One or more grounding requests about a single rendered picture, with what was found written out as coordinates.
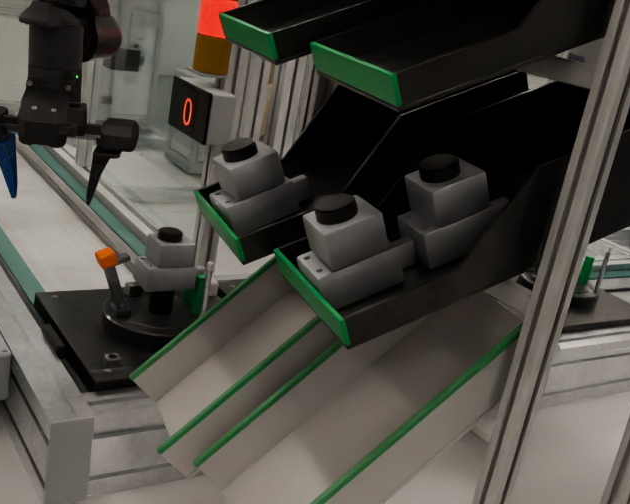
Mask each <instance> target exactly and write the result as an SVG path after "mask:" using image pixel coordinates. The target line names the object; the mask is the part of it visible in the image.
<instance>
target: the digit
mask: <svg viewBox="0 0 630 504"><path fill-rule="evenodd" d="M197 93H198V92H197V91H195V90H193V89H191V88H189V87H187V86H185V85H183V91H182V99H181V106H180V114H179V122H178V127H180V128H182V129H183V130H185V131H187V132H188V133H190V134H192V130H193V122H194V115H195V108H196V100H197Z"/></svg>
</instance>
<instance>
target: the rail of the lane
mask: <svg viewBox="0 0 630 504"><path fill-rule="evenodd" d="M0 333H1V335H2V337H3V339H4V341H5V343H6V344H7V346H8V348H9V350H10V352H11V354H12V358H11V372H10V386H9V397H8V399H6V400H0V416H1V418H2V421H3V423H4V425H5V427H6V429H7V431H8V434H9V436H10V438H11V440H12V442H13V444H14V447H15V449H16V451H17V453H18V455H19V457H20V460H21V462H22V464H23V466H24V468H25V470H26V473H27V475H28V477H29V479H30V481H31V483H32V486H33V488H34V490H35V492H36V494H37V497H38V499H39V501H40V503H41V504H67V503H72V502H77V501H82V500H86V499H87V490H88V481H89V472H90V463H91V454H92V445H93V436H94V427H95V418H96V417H95V414H94V413H93V411H92V410H91V408H90V406H89V405H88V403H87V402H86V400H85V399H84V397H83V395H82V394H81V392H80V391H79V389H78V387H77V386H76V384H75V383H74V381H73V380H72V378H71V376H70V375H69V373H68V372H67V370H66V369H65V367H64V365H63V364H62V362H61V361H60V359H63V358H64V350H65V346H64V344H63V342H62V341H61V339H60V338H59V336H58V335H57V333H56V332H55V330H54V329H53V327H52V326H51V324H43V326H42V331H41V329H40V327H39V326H38V324H37V323H36V321H35V319H34V318H33V316H32V315H31V313H30V312H29V310H28V308H27V307H26V305H25V304H24V302H23V300H22V299H21V297H20V296H19V294H18V293H17V291H16V289H15V288H14V286H13V285H12V283H11V282H10V280H9V278H8V277H7V275H6V274H5V272H4V270H3V269H2V267H1V266H0Z"/></svg>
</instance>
